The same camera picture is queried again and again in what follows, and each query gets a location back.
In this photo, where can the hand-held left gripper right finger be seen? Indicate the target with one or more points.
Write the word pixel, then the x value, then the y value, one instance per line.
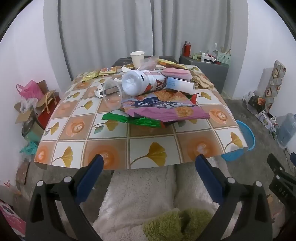
pixel 208 178

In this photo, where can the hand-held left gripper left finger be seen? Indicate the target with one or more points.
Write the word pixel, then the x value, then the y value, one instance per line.
pixel 91 176

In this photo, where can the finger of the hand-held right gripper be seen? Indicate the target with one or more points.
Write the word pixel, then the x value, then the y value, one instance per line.
pixel 277 163

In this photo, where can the blue plastic basket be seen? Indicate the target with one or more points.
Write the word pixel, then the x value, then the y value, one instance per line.
pixel 247 136

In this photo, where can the green foil wrapper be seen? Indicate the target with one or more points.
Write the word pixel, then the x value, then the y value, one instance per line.
pixel 120 118

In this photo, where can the purple snack bag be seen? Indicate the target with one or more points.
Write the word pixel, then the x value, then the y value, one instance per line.
pixel 161 106

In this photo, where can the blue and white carton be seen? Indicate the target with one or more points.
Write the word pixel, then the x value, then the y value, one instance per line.
pixel 178 84

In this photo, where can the pink sponge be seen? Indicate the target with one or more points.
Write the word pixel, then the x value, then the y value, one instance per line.
pixel 177 73

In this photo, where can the white bottle with red cap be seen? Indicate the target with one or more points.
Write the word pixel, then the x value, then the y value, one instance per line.
pixel 148 81

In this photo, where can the blue water jug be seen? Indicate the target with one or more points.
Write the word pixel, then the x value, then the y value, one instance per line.
pixel 286 129

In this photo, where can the green fuzzy slipper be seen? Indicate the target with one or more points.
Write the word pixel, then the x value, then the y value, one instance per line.
pixel 166 224

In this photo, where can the black snack box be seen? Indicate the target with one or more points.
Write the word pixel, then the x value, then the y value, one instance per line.
pixel 256 102

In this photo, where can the teal plastic bag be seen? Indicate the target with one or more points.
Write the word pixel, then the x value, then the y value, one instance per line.
pixel 29 148

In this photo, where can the red gift bag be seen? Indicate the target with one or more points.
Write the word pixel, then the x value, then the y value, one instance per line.
pixel 47 115

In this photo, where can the clear plastic cup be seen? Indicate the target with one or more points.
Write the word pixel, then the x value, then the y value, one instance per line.
pixel 113 102

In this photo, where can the pink printed bag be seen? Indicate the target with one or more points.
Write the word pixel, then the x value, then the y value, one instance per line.
pixel 11 220

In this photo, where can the brown cardboard box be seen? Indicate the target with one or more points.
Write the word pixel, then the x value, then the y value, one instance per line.
pixel 22 115

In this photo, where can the brown paper wrapper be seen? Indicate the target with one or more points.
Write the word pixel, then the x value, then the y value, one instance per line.
pixel 202 81

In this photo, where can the yellow snack packet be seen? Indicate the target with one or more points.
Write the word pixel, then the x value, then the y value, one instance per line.
pixel 90 75

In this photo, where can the grey cabinet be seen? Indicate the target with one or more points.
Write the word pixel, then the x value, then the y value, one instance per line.
pixel 208 74

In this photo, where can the pink plastic bag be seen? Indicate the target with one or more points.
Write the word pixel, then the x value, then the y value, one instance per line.
pixel 30 91

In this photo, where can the pale green box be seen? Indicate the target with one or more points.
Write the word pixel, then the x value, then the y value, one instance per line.
pixel 223 59

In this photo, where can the dark printed board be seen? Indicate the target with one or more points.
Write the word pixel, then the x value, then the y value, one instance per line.
pixel 122 61

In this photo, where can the small white bottle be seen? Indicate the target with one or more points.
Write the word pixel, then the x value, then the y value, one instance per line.
pixel 202 58

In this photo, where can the small white box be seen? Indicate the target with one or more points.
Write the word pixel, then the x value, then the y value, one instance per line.
pixel 166 62

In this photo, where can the white paper cup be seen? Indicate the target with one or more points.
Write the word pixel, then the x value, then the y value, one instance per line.
pixel 137 59

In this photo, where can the clear plastic bag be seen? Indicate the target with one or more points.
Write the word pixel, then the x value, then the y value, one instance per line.
pixel 150 63

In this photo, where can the clear spray bottle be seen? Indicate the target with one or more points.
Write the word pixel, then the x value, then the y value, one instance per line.
pixel 215 49

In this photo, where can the red thermos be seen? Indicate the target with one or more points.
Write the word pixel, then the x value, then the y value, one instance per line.
pixel 186 49

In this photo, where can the grey curtain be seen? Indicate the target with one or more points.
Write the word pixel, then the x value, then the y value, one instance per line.
pixel 115 30

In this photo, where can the black hoop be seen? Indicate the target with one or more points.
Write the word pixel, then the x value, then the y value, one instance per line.
pixel 60 23

